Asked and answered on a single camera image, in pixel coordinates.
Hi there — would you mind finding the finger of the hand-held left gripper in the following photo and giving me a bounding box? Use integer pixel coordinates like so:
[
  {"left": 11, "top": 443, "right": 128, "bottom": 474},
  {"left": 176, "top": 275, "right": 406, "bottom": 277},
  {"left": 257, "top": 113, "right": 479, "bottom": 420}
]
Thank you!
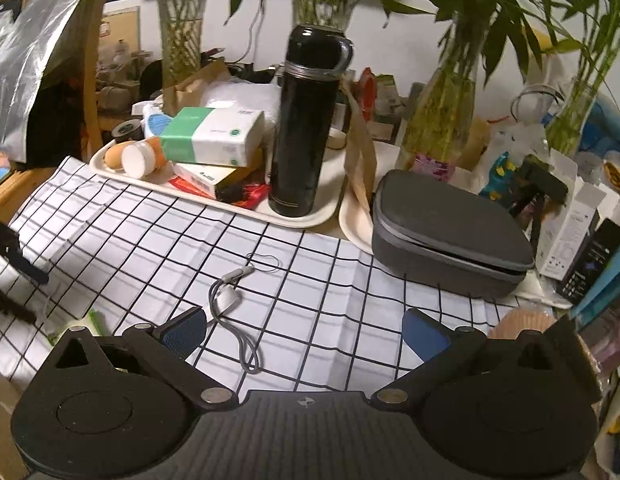
[
  {"left": 0, "top": 290, "right": 38, "bottom": 324},
  {"left": 0, "top": 215, "right": 49, "bottom": 286}
]

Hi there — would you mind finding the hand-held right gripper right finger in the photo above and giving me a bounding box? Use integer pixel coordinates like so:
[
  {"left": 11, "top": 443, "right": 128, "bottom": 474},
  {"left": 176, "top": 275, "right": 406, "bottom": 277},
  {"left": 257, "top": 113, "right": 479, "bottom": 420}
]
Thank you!
[{"left": 370, "top": 308, "right": 562, "bottom": 409}]

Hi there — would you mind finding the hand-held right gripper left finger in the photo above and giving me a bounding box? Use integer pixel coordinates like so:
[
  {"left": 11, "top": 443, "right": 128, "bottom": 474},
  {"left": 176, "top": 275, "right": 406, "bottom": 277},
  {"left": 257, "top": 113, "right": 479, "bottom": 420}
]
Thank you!
[{"left": 54, "top": 306, "right": 241, "bottom": 409}]

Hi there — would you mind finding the grey lanyard cable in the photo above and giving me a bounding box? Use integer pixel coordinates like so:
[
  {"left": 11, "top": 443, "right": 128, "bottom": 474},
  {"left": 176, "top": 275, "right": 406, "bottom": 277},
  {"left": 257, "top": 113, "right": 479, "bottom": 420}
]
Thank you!
[{"left": 207, "top": 252, "right": 283, "bottom": 375}]

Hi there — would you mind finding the wooden stool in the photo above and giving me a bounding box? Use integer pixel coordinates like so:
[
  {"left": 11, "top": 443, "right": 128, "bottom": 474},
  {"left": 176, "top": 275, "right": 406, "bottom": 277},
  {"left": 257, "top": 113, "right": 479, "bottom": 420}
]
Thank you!
[{"left": 0, "top": 165, "right": 55, "bottom": 223}]

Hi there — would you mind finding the green white packet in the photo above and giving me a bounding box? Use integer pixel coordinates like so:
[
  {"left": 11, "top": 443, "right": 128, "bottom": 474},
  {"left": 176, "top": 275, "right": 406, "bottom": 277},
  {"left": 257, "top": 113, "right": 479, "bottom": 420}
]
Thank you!
[{"left": 50, "top": 310, "right": 108, "bottom": 346}]

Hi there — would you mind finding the grey zip case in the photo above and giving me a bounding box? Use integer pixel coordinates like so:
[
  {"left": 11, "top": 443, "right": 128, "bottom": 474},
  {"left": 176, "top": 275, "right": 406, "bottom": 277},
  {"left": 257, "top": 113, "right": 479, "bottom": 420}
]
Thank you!
[{"left": 371, "top": 169, "right": 537, "bottom": 301}]

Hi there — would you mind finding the white checked tablecloth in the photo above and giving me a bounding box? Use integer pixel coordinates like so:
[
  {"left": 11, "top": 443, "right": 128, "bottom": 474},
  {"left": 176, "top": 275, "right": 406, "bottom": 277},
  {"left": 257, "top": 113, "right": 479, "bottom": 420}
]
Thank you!
[{"left": 0, "top": 155, "right": 561, "bottom": 401}]

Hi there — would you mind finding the brown egg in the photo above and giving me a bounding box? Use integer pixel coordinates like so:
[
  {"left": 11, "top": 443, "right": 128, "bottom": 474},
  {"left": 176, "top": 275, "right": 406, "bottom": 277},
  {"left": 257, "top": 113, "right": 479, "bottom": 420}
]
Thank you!
[{"left": 104, "top": 141, "right": 135, "bottom": 170}]

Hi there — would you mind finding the red snack packet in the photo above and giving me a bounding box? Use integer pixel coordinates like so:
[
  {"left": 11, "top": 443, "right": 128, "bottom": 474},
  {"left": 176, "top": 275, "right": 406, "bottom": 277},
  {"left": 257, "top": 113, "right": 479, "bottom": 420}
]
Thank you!
[{"left": 217, "top": 182, "right": 271, "bottom": 209}]

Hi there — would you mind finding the orange white box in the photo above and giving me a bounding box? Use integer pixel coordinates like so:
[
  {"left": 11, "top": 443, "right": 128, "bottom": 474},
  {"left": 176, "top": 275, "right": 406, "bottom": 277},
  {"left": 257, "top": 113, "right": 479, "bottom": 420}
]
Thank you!
[{"left": 172, "top": 160, "right": 263, "bottom": 201}]

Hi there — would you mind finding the orange cup with white lid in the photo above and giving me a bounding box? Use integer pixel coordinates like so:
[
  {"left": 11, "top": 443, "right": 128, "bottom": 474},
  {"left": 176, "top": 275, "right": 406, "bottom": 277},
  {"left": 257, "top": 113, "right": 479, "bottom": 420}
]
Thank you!
[{"left": 122, "top": 137, "right": 169, "bottom": 180}]

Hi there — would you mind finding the black tape roll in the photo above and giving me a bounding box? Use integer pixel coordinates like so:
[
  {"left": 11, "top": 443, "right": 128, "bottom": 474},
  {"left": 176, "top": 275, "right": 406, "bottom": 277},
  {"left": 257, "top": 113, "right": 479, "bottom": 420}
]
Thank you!
[{"left": 112, "top": 119, "right": 144, "bottom": 143}]

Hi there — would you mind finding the white carton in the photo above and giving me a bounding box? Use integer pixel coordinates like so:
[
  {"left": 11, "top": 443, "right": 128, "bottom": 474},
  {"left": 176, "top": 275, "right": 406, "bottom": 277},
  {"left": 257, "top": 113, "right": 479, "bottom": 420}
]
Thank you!
[{"left": 535, "top": 180, "right": 618, "bottom": 281}]

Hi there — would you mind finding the teal patterned cloth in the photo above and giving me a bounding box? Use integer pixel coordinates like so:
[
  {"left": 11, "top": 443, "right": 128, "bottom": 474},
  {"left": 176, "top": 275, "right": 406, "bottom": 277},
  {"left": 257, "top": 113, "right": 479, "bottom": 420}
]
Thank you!
[{"left": 480, "top": 152, "right": 516, "bottom": 198}]

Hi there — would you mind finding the tall black carton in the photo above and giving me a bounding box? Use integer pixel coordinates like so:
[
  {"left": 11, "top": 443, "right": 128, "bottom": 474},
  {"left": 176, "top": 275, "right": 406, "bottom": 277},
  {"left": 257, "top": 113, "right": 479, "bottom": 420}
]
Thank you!
[{"left": 557, "top": 219, "right": 620, "bottom": 306}]

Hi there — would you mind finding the silver foil bag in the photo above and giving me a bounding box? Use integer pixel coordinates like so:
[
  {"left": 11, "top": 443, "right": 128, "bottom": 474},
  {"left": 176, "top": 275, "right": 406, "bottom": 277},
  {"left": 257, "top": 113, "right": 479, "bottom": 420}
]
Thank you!
[{"left": 0, "top": 0, "right": 98, "bottom": 163}]

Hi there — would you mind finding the white bottle with blue label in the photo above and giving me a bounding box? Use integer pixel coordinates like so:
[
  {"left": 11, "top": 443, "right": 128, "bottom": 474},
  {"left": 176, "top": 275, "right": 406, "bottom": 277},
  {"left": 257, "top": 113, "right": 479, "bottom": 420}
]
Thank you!
[{"left": 132, "top": 102, "right": 173, "bottom": 139}]

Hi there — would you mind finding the black phone stand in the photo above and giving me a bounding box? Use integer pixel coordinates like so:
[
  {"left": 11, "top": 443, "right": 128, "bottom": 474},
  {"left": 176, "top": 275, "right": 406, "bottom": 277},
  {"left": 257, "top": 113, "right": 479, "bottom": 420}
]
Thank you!
[{"left": 510, "top": 157, "right": 571, "bottom": 241}]

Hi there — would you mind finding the green white tissue pack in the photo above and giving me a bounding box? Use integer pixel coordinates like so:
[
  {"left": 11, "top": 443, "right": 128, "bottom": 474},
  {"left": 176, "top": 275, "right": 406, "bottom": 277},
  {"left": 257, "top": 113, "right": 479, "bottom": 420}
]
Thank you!
[{"left": 160, "top": 106, "right": 267, "bottom": 168}]

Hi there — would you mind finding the black cap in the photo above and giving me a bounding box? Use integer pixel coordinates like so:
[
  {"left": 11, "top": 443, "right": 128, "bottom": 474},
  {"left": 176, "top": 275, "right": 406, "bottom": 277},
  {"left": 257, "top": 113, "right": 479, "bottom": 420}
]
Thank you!
[{"left": 140, "top": 60, "right": 167, "bottom": 102}]

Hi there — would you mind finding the black thermos flask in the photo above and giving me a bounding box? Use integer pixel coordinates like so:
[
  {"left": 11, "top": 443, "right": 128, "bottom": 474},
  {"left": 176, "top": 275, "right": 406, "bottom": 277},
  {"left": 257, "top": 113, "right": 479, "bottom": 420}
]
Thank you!
[{"left": 267, "top": 24, "right": 355, "bottom": 218}]

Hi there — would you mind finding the white plastic bag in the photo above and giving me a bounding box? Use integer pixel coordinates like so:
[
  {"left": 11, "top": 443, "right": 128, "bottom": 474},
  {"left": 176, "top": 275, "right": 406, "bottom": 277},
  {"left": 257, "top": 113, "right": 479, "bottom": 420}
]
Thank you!
[{"left": 200, "top": 80, "right": 283, "bottom": 117}]

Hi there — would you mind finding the brown paper bag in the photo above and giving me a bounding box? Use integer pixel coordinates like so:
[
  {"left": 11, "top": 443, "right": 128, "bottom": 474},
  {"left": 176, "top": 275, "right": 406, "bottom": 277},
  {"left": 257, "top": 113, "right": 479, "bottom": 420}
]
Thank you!
[{"left": 162, "top": 60, "right": 231, "bottom": 122}]

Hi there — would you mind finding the blue plastic bag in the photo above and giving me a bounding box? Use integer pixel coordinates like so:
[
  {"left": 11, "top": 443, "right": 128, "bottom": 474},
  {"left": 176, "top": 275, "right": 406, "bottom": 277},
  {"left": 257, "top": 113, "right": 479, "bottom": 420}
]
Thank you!
[{"left": 580, "top": 100, "right": 620, "bottom": 156}]

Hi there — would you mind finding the wooden frame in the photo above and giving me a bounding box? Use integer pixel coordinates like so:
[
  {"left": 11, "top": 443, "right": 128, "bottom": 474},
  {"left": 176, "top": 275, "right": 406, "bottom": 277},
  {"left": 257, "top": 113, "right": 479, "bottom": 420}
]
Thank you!
[{"left": 80, "top": 0, "right": 110, "bottom": 161}]

